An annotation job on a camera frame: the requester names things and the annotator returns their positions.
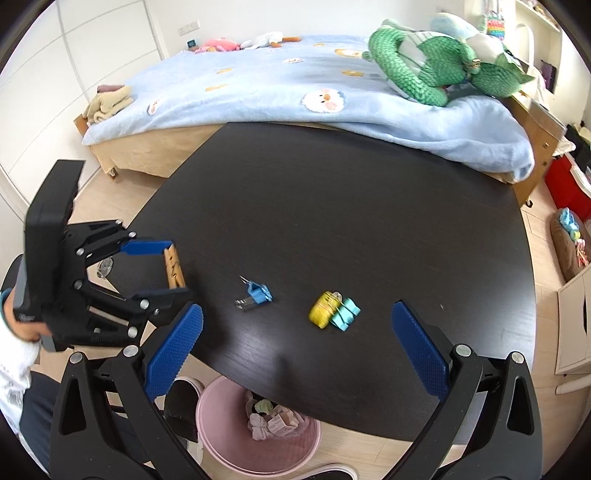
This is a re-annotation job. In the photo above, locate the wooden clothespin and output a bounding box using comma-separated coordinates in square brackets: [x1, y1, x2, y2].
[163, 245, 186, 289]

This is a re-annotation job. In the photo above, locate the light blue binder clip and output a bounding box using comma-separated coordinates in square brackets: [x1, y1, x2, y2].
[331, 298, 361, 331]

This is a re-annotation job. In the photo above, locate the yellow tape roll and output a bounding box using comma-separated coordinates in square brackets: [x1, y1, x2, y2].
[308, 291, 342, 329]

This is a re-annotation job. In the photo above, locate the white tissue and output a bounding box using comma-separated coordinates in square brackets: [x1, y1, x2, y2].
[245, 390, 311, 441]

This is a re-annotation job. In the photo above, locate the pink trash bin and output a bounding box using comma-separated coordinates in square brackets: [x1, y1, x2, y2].
[195, 376, 322, 478]

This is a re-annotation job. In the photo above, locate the person's left hand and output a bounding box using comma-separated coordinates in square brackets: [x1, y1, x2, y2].
[0, 290, 50, 342]

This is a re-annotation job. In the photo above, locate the black white slipper left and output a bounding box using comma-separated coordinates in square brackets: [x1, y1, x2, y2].
[163, 376, 204, 464]

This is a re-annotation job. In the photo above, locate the black white slipper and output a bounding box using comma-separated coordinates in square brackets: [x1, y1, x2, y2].
[298, 464, 359, 480]
[163, 376, 204, 464]

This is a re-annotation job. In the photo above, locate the black white slipper right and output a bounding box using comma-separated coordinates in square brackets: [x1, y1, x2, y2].
[298, 464, 359, 480]

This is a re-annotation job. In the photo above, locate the white drawer cabinet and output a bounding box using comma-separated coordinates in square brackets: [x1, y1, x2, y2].
[555, 267, 590, 375]

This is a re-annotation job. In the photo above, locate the beige folded towel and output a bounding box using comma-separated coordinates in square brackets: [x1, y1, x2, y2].
[82, 86, 133, 125]

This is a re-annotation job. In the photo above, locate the brown pet cushion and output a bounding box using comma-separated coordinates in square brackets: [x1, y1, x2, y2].
[549, 208, 590, 282]

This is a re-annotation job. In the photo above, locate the pink plush toy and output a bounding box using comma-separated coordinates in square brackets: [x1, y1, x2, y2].
[194, 38, 240, 53]

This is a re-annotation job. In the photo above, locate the red storage box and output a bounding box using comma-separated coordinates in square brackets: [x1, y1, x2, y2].
[545, 155, 590, 221]

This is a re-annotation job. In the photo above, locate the light blue blanket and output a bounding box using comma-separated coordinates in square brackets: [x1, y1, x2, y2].
[83, 35, 535, 182]

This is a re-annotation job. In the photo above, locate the green plush dragon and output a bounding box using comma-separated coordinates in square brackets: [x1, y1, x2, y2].
[363, 13, 535, 107]

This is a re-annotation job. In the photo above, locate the rainbow pop bag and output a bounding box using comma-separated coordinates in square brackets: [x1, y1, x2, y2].
[483, 12, 506, 40]

